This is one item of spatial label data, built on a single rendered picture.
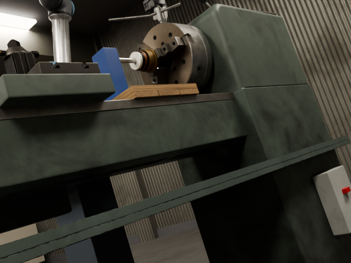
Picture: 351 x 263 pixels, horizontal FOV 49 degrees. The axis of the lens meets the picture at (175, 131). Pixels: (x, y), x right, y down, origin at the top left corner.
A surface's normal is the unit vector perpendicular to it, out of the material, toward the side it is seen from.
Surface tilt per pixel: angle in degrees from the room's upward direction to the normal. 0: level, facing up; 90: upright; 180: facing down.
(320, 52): 90
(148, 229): 90
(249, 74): 90
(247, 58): 90
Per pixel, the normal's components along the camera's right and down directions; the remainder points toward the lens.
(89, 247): -0.59, 0.07
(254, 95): 0.65, -0.32
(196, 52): 0.71, -0.08
